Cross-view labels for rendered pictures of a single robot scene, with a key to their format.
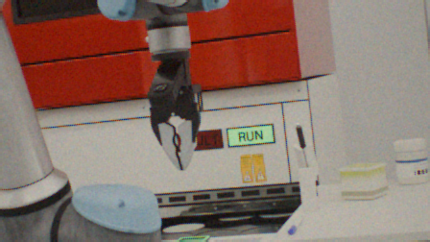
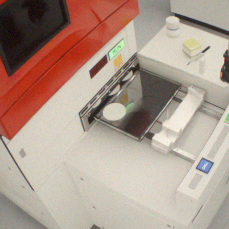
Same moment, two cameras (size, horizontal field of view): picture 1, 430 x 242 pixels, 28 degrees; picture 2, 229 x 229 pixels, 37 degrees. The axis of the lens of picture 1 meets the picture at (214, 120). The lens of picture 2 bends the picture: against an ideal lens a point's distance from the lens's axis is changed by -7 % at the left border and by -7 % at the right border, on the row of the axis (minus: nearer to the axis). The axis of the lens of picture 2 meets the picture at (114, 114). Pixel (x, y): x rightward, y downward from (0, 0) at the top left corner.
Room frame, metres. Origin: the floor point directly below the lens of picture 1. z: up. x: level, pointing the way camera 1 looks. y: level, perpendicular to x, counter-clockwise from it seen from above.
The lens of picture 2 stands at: (1.54, 1.05, 2.12)
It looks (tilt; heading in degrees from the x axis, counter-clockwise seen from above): 49 degrees down; 299
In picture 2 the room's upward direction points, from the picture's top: 11 degrees counter-clockwise
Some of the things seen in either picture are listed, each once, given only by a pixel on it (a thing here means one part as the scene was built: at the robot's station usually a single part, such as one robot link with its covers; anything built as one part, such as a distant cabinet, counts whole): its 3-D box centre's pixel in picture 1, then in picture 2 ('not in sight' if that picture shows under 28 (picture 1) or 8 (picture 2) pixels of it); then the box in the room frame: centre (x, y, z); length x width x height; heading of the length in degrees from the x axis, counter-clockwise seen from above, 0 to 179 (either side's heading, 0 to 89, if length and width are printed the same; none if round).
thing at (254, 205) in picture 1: (228, 221); (112, 92); (2.12, 0.00, 0.89); 0.44 x 0.02 x 0.10; 75
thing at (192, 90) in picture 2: not in sight; (197, 91); (1.74, -0.11, 0.89); 0.08 x 0.03 x 0.03; 165
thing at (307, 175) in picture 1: (307, 176); (199, 60); (1.75, -0.17, 1.03); 0.06 x 0.04 x 0.13; 165
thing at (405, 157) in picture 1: (411, 161); (173, 26); (1.93, -0.43, 1.01); 0.07 x 0.07 x 0.10
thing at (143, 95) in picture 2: (226, 226); (128, 95); (2.04, 0.00, 0.90); 0.34 x 0.34 x 0.01; 75
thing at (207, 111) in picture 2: not in sight; (180, 99); (1.82, -0.10, 0.84); 0.50 x 0.02 x 0.03; 165
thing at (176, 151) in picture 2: not in sight; (151, 139); (1.89, 0.17, 0.84); 0.50 x 0.02 x 0.03; 165
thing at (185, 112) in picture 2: not in sight; (180, 119); (1.78, 0.05, 0.87); 0.36 x 0.08 x 0.03; 75
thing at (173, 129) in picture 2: not in sight; (172, 128); (1.80, 0.13, 0.89); 0.08 x 0.03 x 0.03; 165
